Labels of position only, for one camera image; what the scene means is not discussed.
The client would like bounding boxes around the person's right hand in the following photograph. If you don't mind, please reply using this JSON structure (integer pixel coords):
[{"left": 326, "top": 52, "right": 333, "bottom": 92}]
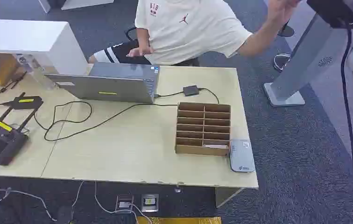
[{"left": 127, "top": 45, "right": 154, "bottom": 58}]

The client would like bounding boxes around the person's left hand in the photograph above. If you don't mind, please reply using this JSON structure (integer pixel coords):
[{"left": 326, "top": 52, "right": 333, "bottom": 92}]
[{"left": 267, "top": 0, "right": 302, "bottom": 28}]

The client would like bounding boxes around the black chair base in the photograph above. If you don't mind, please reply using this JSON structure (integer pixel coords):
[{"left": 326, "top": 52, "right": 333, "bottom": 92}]
[{"left": 277, "top": 21, "right": 295, "bottom": 38}]

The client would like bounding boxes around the grey laptop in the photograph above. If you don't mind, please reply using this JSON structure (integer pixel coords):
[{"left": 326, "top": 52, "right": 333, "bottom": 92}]
[{"left": 44, "top": 62, "right": 161, "bottom": 105}]

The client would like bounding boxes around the person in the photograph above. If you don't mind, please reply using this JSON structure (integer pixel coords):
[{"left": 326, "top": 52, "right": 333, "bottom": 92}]
[{"left": 88, "top": 0, "right": 303, "bottom": 67}]

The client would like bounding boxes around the grey metal stand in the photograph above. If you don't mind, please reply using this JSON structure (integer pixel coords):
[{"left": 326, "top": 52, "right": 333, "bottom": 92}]
[{"left": 263, "top": 14, "right": 348, "bottom": 108}]

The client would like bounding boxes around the black screen housing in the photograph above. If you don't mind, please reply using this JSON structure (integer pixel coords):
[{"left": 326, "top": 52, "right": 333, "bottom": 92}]
[{"left": 306, "top": 0, "right": 353, "bottom": 30}]

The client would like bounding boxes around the black power adapter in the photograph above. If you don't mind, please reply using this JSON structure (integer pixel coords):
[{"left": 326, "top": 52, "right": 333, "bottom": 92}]
[{"left": 183, "top": 85, "right": 200, "bottom": 97}]

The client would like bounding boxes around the wooden card box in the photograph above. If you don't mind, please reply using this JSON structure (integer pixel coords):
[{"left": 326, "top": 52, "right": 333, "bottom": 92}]
[{"left": 174, "top": 102, "right": 232, "bottom": 157}]

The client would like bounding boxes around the white cabinet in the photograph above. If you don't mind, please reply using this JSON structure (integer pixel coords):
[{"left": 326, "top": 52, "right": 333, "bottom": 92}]
[{"left": 0, "top": 19, "right": 89, "bottom": 76}]

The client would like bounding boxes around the clear plastic holder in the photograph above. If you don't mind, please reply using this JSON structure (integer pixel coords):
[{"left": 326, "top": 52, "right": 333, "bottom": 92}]
[{"left": 13, "top": 54, "right": 42, "bottom": 78}]

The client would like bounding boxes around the card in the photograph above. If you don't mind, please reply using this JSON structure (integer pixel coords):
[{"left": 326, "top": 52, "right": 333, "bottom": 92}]
[{"left": 202, "top": 143, "right": 229, "bottom": 150}]

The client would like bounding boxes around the black device with yellow label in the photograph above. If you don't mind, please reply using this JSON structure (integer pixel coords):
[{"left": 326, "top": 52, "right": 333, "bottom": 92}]
[{"left": 2, "top": 92, "right": 44, "bottom": 111}]

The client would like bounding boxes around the grey card reader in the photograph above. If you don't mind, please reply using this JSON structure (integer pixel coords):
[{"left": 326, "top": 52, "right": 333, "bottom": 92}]
[{"left": 229, "top": 139, "right": 256, "bottom": 173}]

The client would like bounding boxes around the silver floor socket box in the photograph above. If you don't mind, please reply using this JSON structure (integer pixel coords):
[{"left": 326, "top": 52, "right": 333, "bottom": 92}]
[{"left": 141, "top": 193, "right": 160, "bottom": 213}]

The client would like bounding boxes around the black floor socket box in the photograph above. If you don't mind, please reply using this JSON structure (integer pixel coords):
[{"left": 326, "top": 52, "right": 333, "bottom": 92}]
[{"left": 115, "top": 194, "right": 135, "bottom": 214}]

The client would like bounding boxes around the desk leg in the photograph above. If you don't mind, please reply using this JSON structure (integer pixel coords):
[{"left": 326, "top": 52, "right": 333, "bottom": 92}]
[{"left": 215, "top": 187, "right": 245, "bottom": 209}]

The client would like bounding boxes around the yellow sheet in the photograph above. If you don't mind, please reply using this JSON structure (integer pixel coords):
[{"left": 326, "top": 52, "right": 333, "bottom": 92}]
[{"left": 137, "top": 216, "right": 222, "bottom": 224}]

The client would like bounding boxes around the coiled white cable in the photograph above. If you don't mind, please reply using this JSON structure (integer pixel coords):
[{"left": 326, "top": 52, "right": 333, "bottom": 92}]
[{"left": 272, "top": 53, "right": 292, "bottom": 73}]

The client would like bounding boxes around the black adapter cable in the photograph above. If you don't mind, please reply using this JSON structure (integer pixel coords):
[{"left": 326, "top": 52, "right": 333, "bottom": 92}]
[{"left": 154, "top": 88, "right": 220, "bottom": 105}]

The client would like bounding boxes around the long black looped cable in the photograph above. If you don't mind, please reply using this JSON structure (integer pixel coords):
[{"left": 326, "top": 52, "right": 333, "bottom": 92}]
[{"left": 34, "top": 101, "right": 179, "bottom": 142}]

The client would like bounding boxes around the thin black cable with plug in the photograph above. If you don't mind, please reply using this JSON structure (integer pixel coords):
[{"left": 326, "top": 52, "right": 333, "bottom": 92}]
[{"left": 0, "top": 71, "right": 28, "bottom": 98}]

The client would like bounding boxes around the white floor cable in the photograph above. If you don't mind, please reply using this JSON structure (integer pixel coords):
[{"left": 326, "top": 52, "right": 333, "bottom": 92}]
[
  {"left": 0, "top": 181, "right": 85, "bottom": 223},
  {"left": 94, "top": 181, "right": 153, "bottom": 224}
]

